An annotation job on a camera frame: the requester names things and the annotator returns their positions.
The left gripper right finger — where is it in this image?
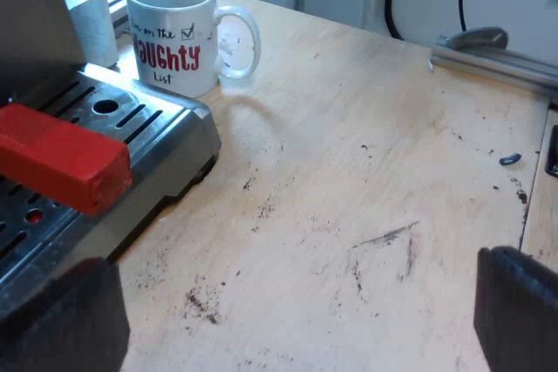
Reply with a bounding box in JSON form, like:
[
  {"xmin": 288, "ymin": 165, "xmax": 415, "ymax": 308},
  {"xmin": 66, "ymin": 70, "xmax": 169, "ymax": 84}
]
[{"xmin": 473, "ymin": 246, "xmax": 558, "ymax": 372}]

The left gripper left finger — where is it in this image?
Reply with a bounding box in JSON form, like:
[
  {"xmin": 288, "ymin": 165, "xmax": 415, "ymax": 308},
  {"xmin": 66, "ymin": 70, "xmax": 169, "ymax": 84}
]
[{"xmin": 0, "ymin": 257, "xmax": 132, "ymax": 372}]

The steel espresso machine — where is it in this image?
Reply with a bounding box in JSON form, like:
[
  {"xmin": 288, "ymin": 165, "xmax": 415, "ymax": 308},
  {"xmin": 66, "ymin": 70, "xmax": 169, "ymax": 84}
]
[{"xmin": 0, "ymin": 0, "xmax": 222, "ymax": 321}]

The white mug with red and black print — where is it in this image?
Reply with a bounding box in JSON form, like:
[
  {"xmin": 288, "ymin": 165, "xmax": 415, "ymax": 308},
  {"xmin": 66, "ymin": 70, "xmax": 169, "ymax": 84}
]
[{"xmin": 125, "ymin": 0, "xmax": 262, "ymax": 99}]

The metal block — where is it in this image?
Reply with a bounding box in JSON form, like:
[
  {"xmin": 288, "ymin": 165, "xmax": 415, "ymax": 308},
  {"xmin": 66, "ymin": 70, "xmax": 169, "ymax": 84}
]
[{"xmin": 59, "ymin": 0, "xmax": 120, "ymax": 69}]

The aluminium rail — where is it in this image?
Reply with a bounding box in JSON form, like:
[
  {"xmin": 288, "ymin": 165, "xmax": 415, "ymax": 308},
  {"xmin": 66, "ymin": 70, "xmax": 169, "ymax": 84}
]
[{"xmin": 429, "ymin": 44, "xmax": 558, "ymax": 98}]

